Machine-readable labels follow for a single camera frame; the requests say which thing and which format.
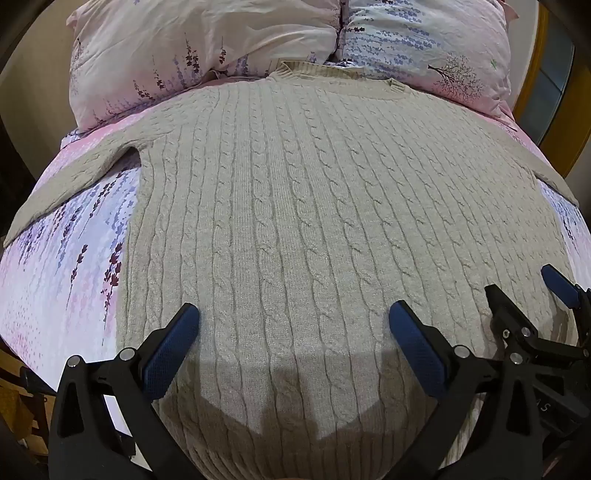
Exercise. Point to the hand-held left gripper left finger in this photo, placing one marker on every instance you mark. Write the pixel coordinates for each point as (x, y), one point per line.
(173, 351)

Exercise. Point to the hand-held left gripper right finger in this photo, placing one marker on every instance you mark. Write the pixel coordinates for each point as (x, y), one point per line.
(415, 351)

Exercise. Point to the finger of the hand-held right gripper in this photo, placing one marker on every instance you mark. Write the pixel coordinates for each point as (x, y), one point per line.
(508, 314)
(561, 286)

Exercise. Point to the pink floral bed sheet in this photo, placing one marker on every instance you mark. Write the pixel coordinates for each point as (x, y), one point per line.
(69, 258)

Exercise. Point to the dark furniture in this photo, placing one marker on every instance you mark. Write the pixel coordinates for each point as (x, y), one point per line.
(23, 392)

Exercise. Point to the pink floral pillow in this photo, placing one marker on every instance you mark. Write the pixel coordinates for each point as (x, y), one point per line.
(415, 37)
(184, 37)

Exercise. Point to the wooden bed frame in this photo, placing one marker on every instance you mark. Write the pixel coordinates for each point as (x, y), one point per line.
(531, 69)

